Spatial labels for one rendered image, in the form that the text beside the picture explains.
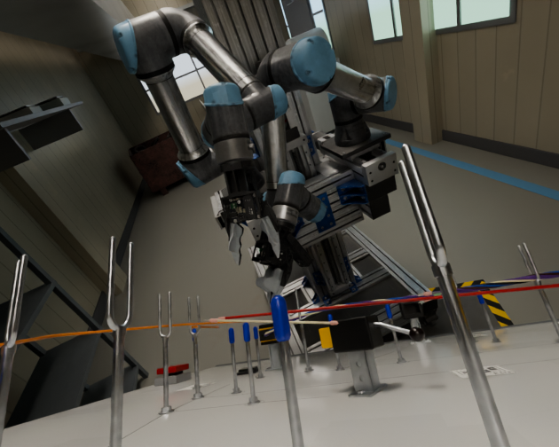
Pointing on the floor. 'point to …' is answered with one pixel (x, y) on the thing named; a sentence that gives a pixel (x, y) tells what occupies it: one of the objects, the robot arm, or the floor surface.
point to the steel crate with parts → (157, 161)
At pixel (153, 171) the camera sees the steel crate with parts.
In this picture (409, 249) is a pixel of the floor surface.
